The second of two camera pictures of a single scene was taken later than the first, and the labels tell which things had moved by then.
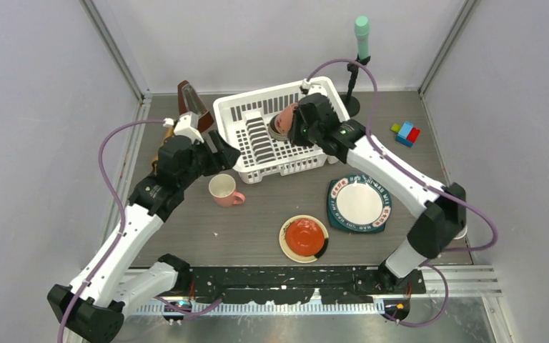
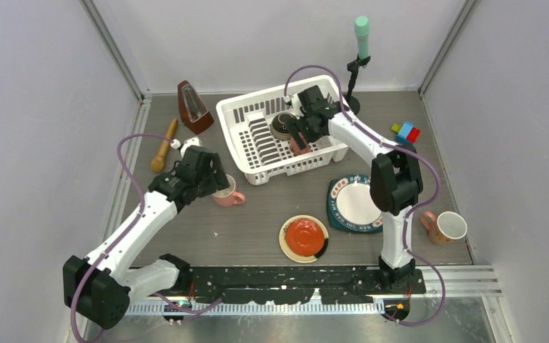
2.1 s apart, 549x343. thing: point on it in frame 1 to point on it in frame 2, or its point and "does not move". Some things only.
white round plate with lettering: x=359 y=203 does not move
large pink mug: x=221 y=187 does not move
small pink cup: x=283 y=119 to x=297 y=150
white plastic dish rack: x=244 y=121 does not move
